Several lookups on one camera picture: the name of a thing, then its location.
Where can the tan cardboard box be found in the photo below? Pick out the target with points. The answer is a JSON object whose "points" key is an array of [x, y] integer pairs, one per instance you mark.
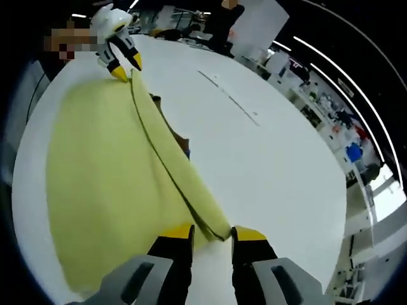
{"points": [[157, 32]]}

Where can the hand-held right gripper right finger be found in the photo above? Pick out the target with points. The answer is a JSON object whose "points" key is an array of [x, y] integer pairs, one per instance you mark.
{"points": [[248, 273]]}

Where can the blue plastic bin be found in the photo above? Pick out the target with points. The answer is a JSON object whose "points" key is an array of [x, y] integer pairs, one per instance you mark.
{"points": [[354, 154]]}

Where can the ceiling air vent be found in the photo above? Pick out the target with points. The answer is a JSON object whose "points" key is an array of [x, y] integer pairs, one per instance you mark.
{"points": [[346, 88]]}

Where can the white square pillar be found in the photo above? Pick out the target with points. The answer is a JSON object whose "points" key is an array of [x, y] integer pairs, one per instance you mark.
{"points": [[264, 25]]}

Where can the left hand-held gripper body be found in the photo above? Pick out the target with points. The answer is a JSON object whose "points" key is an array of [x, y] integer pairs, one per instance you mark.
{"points": [[108, 20]]}

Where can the yellow blue grey garment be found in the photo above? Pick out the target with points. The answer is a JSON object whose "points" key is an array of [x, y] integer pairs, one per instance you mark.
{"points": [[105, 174]]}

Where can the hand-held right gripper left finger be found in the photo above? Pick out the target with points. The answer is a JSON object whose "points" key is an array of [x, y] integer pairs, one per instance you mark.
{"points": [[181, 267]]}

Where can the white counter cabinets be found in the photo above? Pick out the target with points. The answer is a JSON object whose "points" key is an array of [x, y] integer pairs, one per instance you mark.
{"points": [[369, 203]]}

